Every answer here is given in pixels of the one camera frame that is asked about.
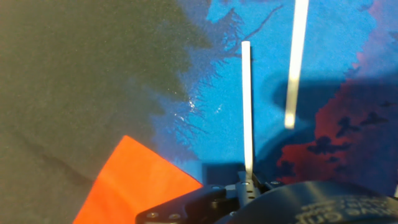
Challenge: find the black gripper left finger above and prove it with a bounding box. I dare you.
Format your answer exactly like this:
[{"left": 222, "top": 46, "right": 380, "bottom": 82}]
[{"left": 135, "top": 185, "right": 240, "bottom": 224}]

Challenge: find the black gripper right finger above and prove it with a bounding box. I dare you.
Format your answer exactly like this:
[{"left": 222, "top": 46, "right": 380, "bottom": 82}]
[{"left": 236, "top": 170, "right": 282, "bottom": 208}]

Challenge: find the red flag with white stick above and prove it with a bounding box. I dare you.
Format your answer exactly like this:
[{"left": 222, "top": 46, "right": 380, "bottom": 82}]
[{"left": 72, "top": 40, "right": 254, "bottom": 224}]

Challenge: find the thin white stick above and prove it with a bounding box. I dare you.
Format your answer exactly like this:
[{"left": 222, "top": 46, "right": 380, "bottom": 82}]
[{"left": 284, "top": 0, "right": 310, "bottom": 130}]

